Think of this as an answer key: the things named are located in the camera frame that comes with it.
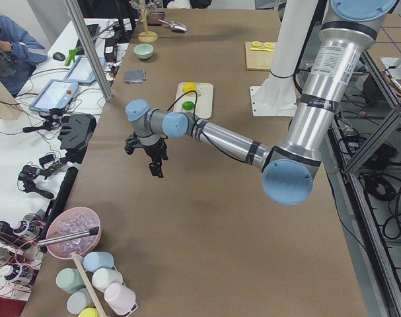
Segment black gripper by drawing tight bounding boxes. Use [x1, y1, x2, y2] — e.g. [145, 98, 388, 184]
[143, 138, 168, 178]

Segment green lime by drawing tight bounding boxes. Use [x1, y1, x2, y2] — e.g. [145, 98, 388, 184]
[182, 100, 195, 111]

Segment yellow lemon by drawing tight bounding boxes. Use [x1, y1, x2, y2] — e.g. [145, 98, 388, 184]
[182, 82, 197, 92]

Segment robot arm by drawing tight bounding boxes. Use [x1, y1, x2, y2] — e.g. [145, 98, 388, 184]
[125, 1, 396, 205]

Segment cream rabbit tray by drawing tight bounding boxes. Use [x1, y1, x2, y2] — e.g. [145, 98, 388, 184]
[172, 82, 213, 119]

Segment metal tongs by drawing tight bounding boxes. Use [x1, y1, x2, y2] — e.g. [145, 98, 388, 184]
[37, 227, 100, 247]

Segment grey folded cloth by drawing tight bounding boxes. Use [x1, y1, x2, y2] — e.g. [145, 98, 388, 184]
[124, 69, 146, 83]

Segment pink bowl with ice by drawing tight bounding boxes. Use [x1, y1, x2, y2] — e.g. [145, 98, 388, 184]
[46, 207, 102, 260]

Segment blue cup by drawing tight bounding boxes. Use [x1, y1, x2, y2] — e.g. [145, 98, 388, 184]
[83, 252, 114, 273]

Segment mint green bowl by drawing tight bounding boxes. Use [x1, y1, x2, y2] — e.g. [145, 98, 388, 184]
[133, 44, 154, 60]

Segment teach pendant tablet far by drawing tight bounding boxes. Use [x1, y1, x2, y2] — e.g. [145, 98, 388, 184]
[63, 55, 96, 85]

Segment teach pendant tablet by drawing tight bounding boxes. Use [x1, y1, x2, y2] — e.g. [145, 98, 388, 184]
[63, 55, 96, 85]
[28, 79, 79, 112]

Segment white cup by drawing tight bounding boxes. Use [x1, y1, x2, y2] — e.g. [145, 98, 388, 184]
[92, 268, 124, 293]

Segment teach pendant tablet near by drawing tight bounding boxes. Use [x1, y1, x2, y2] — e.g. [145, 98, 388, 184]
[28, 79, 79, 112]

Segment wooden mug tree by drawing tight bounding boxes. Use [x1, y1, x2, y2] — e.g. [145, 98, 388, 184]
[138, 9, 158, 43]

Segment pink cup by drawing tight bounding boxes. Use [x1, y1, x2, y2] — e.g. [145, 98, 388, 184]
[104, 282, 137, 316]

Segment green cup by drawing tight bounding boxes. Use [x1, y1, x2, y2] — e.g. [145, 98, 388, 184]
[55, 268, 85, 295]

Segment metal scoop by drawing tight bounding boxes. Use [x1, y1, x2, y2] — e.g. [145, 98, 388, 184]
[159, 19, 188, 33]

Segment wooden cutting board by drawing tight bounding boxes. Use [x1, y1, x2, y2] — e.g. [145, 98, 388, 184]
[244, 41, 277, 71]

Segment black computer mouse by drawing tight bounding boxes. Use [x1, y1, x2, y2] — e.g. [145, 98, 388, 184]
[52, 52, 66, 61]

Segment grey cup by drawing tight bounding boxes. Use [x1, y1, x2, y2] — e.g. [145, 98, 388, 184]
[67, 288, 94, 314]

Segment yellow cup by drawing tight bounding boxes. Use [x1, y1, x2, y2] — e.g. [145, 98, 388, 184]
[78, 307, 100, 317]

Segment yellow plastic knife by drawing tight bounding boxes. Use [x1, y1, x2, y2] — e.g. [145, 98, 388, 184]
[249, 48, 275, 52]

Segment seated person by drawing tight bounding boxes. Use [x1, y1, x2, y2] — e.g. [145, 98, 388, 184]
[0, 14, 48, 97]

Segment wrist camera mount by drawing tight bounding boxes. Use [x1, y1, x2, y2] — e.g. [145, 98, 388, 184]
[124, 132, 144, 155]

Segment aluminium frame post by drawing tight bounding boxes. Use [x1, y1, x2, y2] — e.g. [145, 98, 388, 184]
[63, 0, 112, 102]

